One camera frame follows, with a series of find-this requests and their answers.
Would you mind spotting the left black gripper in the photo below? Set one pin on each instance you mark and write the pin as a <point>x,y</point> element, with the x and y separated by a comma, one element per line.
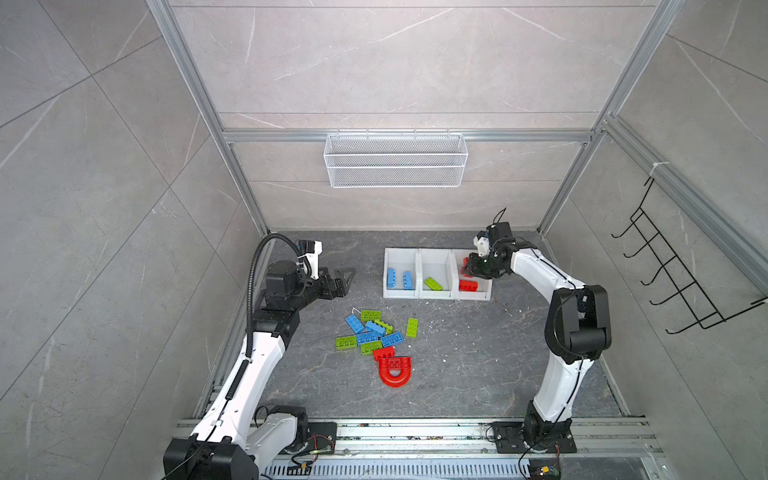
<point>339,289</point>

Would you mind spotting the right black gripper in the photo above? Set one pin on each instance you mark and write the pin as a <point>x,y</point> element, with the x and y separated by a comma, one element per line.
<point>473,267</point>

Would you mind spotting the red lego brick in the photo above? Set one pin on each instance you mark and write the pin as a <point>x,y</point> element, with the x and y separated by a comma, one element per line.
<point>468,286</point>
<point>384,353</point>
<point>465,269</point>

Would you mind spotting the blue lego brick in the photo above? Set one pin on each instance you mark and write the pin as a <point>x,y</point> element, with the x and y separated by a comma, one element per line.
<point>392,340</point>
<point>391,279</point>
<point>374,327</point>
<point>367,337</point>
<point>355,324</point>

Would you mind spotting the blue lego brick low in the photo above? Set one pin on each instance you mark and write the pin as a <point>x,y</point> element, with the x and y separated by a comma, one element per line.
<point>408,283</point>

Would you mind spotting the white three-compartment bin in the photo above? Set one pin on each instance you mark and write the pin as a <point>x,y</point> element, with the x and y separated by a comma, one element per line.
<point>443,265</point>

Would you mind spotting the green lego brick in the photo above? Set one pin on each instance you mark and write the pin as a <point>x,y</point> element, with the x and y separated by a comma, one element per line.
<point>412,328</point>
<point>370,316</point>
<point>369,348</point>
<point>433,285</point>
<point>346,343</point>

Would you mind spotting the red arch lego piece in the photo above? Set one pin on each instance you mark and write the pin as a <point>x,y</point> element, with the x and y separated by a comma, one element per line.
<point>395,372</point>

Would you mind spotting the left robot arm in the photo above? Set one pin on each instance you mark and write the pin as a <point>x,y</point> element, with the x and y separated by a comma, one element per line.
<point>284,278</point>

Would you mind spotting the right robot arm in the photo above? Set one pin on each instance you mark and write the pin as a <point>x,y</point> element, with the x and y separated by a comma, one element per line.
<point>577,331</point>

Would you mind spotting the green lego brick bottom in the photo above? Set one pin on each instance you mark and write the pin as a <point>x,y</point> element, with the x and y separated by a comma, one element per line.
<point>369,348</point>

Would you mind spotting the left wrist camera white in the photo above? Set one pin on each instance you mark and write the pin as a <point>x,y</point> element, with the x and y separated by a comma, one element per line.
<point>310,251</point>

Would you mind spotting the white wire mesh basket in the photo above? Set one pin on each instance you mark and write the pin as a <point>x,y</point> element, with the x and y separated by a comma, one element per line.
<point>395,160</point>

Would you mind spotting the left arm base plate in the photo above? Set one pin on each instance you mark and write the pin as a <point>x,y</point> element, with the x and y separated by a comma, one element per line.
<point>315,438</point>

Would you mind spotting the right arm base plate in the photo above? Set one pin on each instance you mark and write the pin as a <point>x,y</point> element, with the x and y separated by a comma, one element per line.
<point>519,438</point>

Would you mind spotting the black wire hook rack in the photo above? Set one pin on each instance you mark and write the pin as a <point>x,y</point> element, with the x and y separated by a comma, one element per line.
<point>671,266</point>

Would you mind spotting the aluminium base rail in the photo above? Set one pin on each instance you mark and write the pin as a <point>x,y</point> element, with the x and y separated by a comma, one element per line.
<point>458,448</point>

